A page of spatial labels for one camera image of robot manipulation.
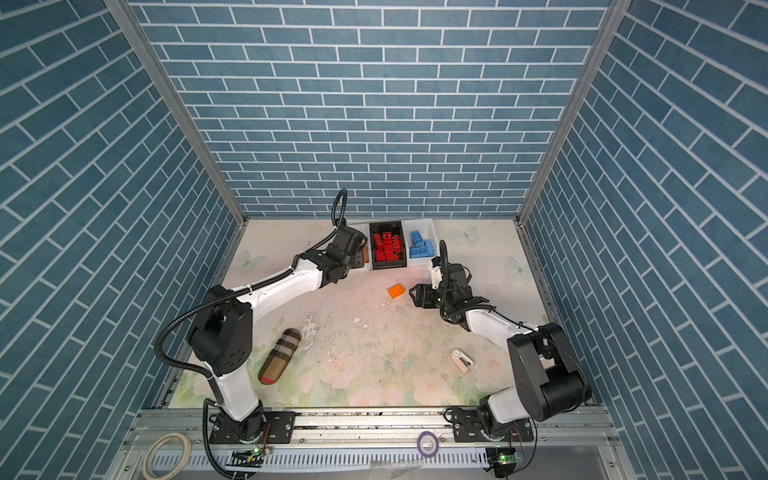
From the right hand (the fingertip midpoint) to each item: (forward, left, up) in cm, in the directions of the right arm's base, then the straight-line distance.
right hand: (421, 292), depth 91 cm
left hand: (+8, +19, +7) cm, 22 cm away
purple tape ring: (-41, -3, -8) cm, 41 cm away
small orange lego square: (+4, +8, -6) cm, 11 cm away
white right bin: (+30, -2, -3) cm, 30 cm away
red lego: (+21, +16, -2) cm, 26 cm away
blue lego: (+23, +2, -3) cm, 23 cm away
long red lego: (+24, +13, -5) cm, 28 cm away
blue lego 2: (+19, 0, -3) cm, 19 cm away
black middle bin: (+29, +11, -3) cm, 31 cm away
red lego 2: (+17, +14, -5) cm, 23 cm away
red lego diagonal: (+23, +9, -5) cm, 26 cm away
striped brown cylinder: (-22, +38, -4) cm, 44 cm away
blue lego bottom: (+21, -3, -4) cm, 22 cm away
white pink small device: (-18, -12, -7) cm, 23 cm away
